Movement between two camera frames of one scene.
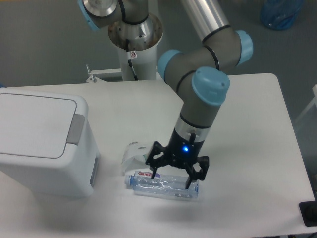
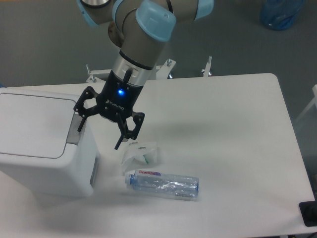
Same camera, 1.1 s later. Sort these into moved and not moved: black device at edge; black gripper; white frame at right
Moved: black gripper
Not moved: white frame at right; black device at edge
